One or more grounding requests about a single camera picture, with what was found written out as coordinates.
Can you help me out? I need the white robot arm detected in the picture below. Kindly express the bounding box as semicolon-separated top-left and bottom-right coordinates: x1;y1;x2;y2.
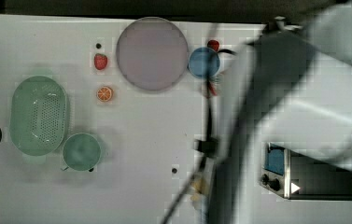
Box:
207;0;352;224

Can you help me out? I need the silver toaster oven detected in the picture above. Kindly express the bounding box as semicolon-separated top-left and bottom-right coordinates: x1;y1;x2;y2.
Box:
260;143;352;201

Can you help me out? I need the blue bowl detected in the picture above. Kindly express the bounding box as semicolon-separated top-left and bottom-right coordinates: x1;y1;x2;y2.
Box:
188;47;220;79

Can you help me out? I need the large grey round plate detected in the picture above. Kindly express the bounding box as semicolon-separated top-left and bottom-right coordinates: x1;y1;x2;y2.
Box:
116;17;189;91

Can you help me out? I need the orange slice toy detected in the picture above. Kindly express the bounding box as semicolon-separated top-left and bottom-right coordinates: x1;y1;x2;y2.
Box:
96;86;113;102

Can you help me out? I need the yellow toy food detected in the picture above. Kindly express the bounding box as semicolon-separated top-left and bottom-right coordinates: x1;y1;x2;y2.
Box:
190;177;208;202

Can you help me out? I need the small red toy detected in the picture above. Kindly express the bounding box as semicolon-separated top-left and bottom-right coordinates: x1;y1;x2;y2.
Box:
207;40;219;51

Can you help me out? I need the red toy strawberry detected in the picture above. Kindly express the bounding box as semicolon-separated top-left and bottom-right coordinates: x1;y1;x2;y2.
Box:
93;53;108;70

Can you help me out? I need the green cup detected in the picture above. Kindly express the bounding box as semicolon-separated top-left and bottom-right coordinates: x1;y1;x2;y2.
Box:
62;133;102;172

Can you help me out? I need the green perforated colander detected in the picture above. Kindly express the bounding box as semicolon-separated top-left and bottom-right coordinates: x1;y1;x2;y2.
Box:
9;76;69;156

